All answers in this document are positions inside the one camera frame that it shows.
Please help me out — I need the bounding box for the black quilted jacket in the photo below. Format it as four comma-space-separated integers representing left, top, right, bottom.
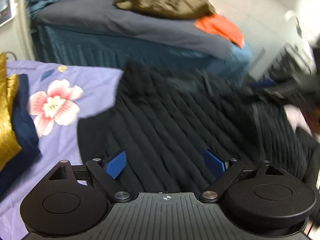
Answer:
78, 62, 319, 194

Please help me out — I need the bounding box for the orange cloth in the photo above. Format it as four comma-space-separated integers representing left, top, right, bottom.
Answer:
194, 13, 245, 48

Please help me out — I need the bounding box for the purple floral bed sheet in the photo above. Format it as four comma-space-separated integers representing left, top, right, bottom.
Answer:
1, 60, 122, 239

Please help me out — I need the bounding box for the navy blue folded garment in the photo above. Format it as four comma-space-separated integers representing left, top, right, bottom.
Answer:
1, 74, 41, 198

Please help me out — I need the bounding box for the gold satin cloth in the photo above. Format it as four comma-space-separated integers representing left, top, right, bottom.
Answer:
0, 53, 21, 170

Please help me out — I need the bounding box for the olive green jacket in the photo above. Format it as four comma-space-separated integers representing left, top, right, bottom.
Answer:
113, 0, 215, 20

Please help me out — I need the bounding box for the grey and teal bed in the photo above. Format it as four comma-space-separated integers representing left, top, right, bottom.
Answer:
31, 0, 253, 83

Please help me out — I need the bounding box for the black wire storage rack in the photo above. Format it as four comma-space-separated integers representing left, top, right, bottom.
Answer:
263, 44, 319, 98

